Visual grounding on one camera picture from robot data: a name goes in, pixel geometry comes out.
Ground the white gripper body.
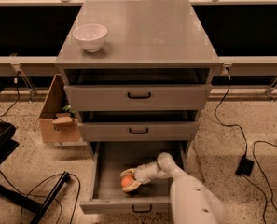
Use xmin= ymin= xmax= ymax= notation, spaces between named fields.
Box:
xmin=133 ymin=165 xmax=151 ymax=184

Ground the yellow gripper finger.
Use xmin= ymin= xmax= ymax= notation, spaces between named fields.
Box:
xmin=122 ymin=180 xmax=142 ymax=192
xmin=120 ymin=168 xmax=136 ymax=177

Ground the orange fruit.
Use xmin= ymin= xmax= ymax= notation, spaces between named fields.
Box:
xmin=121 ymin=175 xmax=133 ymax=188

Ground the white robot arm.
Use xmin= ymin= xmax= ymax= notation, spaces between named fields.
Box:
xmin=120 ymin=152 xmax=224 ymax=224

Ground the grey bottom drawer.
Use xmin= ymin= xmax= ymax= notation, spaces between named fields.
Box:
xmin=80 ymin=141 xmax=189 ymax=215

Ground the grey drawer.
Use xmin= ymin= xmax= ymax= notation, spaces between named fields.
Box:
xmin=80 ymin=141 xmax=189 ymax=215
xmin=78 ymin=110 xmax=199 ymax=142
xmin=64 ymin=68 xmax=211 ymax=111

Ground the grey middle drawer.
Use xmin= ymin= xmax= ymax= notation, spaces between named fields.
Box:
xmin=78 ymin=110 xmax=199 ymax=142

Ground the grey top drawer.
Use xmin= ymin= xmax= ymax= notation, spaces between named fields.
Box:
xmin=64 ymin=68 xmax=211 ymax=111

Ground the grey drawer cabinet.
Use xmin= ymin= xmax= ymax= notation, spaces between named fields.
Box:
xmin=54 ymin=0 xmax=222 ymax=161

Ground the brown cardboard box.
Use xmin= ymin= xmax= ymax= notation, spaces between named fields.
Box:
xmin=39 ymin=75 xmax=81 ymax=144

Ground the black power adapter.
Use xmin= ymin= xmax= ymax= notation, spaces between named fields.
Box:
xmin=235 ymin=156 xmax=254 ymax=176

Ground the black chair base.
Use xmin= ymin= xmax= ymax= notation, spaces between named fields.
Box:
xmin=0 ymin=90 xmax=71 ymax=224

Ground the white ceramic bowl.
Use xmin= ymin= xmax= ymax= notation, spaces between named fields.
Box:
xmin=73 ymin=23 xmax=108 ymax=52

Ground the black floor cable right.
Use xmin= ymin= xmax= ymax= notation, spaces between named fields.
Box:
xmin=242 ymin=140 xmax=277 ymax=224

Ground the black adapter cable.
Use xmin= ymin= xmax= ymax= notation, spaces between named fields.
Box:
xmin=214 ymin=75 xmax=249 ymax=161

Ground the black wall cable left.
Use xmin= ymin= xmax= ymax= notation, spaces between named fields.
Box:
xmin=0 ymin=71 xmax=22 ymax=121

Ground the grey window rail frame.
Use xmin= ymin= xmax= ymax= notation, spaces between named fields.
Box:
xmin=0 ymin=0 xmax=277 ymax=103

